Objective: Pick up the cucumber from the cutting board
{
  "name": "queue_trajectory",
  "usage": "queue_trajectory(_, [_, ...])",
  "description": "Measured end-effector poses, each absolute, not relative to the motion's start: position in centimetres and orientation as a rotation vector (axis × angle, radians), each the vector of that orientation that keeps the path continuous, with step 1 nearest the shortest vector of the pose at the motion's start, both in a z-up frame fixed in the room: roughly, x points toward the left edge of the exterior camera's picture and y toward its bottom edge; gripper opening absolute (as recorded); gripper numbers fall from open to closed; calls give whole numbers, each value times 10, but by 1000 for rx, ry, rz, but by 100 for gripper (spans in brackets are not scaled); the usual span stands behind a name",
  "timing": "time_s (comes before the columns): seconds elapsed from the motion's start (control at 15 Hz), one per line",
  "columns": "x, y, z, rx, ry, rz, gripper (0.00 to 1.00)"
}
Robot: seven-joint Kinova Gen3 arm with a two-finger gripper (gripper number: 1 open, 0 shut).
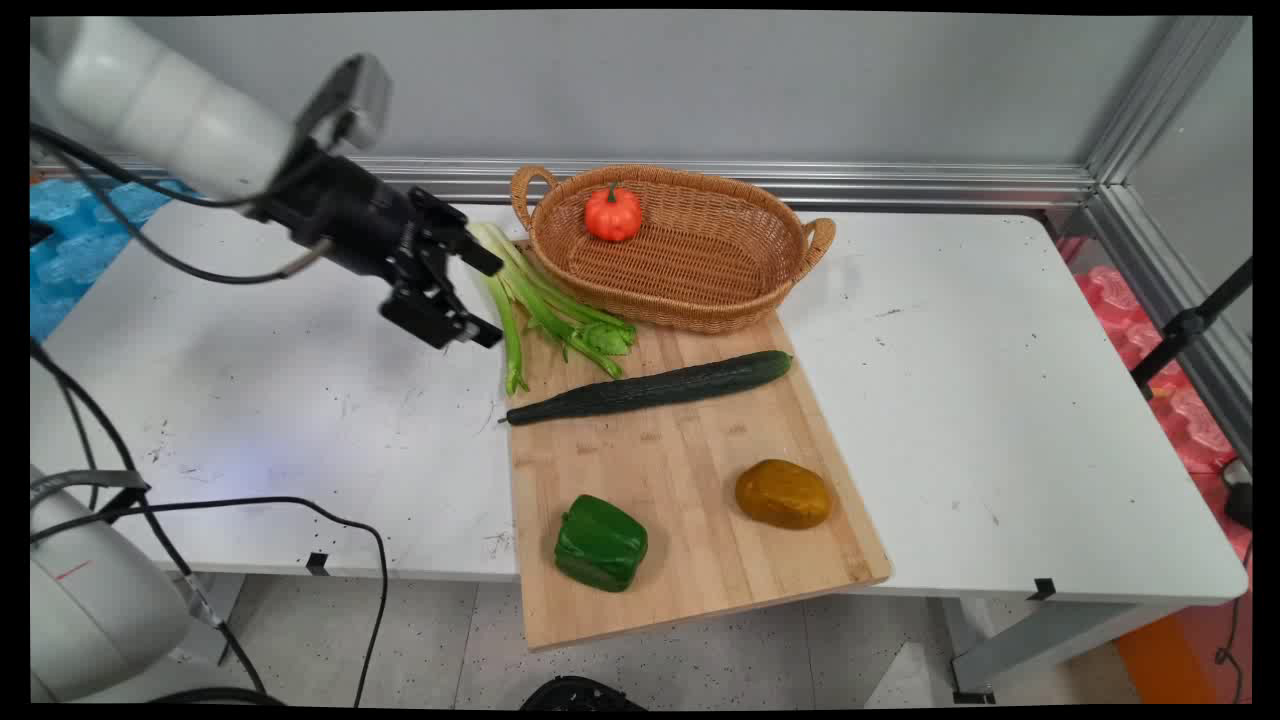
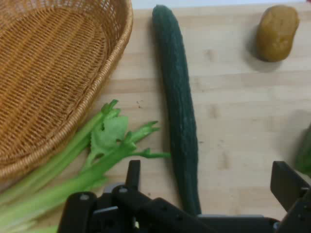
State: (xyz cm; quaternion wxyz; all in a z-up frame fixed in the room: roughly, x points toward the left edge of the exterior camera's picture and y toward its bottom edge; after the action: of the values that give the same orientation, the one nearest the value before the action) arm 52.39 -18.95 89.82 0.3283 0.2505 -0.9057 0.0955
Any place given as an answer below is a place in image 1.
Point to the pink foam mat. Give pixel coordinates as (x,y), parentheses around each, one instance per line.
(1185,410)

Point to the black tripod stand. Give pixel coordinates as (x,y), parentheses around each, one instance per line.
(1185,328)

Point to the small orange pumpkin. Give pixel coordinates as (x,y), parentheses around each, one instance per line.
(612,213)

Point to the black tape marker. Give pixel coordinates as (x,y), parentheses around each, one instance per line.
(1043,589)
(318,564)

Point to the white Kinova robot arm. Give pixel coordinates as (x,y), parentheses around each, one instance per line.
(150,105)

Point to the long aluminium frame rail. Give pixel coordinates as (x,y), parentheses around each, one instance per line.
(800,183)

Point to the green bell pepper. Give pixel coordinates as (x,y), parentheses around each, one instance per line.
(600,545)

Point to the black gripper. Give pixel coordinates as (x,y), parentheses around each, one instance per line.
(340,215)

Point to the aluminium frame corner post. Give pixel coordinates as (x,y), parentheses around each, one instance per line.
(1165,95)

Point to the woven wicker basket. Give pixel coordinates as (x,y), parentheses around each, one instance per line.
(680,265)

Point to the wooden cutting board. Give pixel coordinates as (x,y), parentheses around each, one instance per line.
(690,460)

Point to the black device with white top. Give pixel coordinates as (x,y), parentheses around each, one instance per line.
(1240,500)

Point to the grey metal table leg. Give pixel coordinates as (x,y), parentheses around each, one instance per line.
(1050,640)

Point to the green celery bunch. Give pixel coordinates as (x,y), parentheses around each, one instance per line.
(545,305)

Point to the blue foam mat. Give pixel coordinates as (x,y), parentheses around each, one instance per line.
(75,250)

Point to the dark green cucumber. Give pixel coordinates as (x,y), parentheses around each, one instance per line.
(650,388)

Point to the short aluminium frame rail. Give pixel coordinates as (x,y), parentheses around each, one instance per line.
(1170,290)

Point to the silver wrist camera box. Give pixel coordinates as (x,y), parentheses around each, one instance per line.
(350,100)

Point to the orange floor mat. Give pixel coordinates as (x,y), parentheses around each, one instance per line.
(1180,660)

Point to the brown potato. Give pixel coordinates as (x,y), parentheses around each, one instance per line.
(783,495)

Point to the black round object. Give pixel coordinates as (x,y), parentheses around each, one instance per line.
(580,693)

